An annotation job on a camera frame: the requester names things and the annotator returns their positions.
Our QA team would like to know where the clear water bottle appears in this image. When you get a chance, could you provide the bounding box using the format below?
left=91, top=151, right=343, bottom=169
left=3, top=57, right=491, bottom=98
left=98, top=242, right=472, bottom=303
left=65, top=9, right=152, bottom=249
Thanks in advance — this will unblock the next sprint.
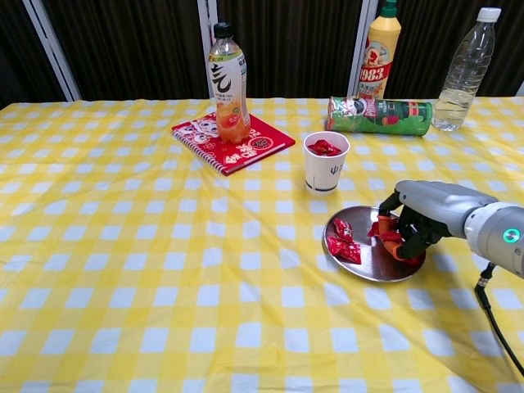
left=431, top=7, right=503, bottom=132

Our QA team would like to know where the yellow white checked tablecloth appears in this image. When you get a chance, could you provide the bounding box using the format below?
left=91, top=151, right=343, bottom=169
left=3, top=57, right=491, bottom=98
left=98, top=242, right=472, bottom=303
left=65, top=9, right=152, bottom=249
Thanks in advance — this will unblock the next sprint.
left=0, top=96, right=524, bottom=393

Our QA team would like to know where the orange tea drink bottle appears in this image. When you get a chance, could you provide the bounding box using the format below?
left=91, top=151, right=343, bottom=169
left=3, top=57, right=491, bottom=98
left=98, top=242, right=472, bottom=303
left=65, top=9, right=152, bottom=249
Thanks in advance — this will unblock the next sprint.
left=208, top=22, right=252, bottom=144

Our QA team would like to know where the black curtain panel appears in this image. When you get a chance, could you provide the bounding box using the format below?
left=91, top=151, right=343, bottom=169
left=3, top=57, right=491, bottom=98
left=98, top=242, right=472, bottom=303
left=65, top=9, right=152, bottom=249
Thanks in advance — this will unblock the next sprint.
left=0, top=0, right=69, bottom=110
left=216, top=0, right=365, bottom=99
left=378, top=0, right=524, bottom=99
left=40, top=0, right=212, bottom=102

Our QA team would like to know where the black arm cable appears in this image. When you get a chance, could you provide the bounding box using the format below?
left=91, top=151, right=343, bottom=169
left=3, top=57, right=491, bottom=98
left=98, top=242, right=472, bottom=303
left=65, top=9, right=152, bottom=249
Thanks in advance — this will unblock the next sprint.
left=473, top=263, right=524, bottom=372

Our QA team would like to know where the red spiral notebook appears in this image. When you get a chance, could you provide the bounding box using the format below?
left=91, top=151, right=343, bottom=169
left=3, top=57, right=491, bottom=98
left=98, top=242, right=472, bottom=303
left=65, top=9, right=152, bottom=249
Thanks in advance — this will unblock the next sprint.
left=170, top=113, right=296, bottom=177

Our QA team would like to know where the round steel plate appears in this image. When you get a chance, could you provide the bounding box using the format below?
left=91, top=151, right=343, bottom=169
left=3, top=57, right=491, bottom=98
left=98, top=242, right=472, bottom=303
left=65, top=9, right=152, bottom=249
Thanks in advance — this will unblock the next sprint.
left=322, top=206, right=427, bottom=283

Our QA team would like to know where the green chips can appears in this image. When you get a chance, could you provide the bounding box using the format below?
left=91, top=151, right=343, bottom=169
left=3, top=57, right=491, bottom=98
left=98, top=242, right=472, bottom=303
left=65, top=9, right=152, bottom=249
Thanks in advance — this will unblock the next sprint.
left=325, top=96, right=434, bottom=137

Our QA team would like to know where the yellow bottle green cap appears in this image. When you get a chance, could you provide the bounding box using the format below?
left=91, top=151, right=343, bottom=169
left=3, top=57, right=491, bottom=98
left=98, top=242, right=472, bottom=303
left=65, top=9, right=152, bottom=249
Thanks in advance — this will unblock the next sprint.
left=359, top=0, right=402, bottom=102

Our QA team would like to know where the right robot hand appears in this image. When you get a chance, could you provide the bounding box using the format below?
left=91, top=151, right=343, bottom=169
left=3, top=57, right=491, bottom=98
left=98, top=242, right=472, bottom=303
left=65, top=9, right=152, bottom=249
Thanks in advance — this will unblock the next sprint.
left=377, top=179, right=499, bottom=261

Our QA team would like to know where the white paper cup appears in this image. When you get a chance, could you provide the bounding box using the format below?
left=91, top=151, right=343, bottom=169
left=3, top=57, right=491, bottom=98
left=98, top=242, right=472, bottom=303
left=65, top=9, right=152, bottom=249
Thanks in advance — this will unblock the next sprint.
left=302, top=131, right=351, bottom=196

